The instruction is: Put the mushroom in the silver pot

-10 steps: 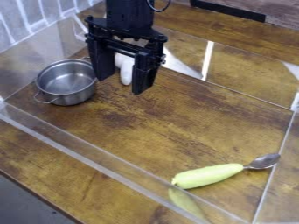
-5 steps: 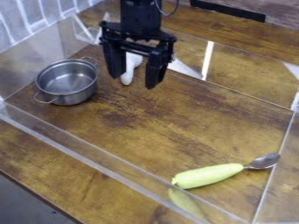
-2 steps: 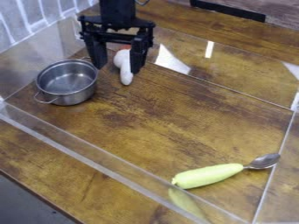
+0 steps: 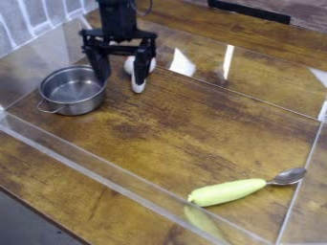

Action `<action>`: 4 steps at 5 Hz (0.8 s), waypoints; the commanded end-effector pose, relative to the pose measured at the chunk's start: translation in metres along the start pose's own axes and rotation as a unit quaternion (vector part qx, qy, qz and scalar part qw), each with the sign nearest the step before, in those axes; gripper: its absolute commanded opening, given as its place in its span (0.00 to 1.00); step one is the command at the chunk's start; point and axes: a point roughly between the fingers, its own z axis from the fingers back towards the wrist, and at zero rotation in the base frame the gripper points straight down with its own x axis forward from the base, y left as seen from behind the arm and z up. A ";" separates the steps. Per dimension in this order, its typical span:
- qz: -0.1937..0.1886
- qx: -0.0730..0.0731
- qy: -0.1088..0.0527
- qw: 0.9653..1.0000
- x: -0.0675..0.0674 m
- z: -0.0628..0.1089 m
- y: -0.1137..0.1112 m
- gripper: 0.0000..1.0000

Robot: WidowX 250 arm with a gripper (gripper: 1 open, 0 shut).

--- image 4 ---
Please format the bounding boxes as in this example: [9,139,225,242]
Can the black bar on back table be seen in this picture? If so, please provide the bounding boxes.
[207,0,291,25]

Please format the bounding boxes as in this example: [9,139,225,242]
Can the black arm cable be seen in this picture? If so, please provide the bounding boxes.
[132,0,155,17]

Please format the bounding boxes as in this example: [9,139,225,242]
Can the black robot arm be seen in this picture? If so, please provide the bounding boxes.
[78,0,157,93]

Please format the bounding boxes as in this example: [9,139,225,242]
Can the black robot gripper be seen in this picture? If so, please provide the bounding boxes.
[78,29,157,86]

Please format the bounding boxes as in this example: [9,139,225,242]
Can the white plush mushroom red cap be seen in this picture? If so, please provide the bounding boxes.
[124,56,156,94]

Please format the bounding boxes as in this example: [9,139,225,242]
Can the clear acrylic enclosure wall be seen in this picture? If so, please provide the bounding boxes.
[0,0,327,245]

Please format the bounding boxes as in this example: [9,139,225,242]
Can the green handled metal spoon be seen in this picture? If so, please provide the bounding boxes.
[188,167,307,207]

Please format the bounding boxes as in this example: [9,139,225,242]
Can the silver metal pot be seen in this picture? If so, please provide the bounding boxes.
[37,65,105,116]

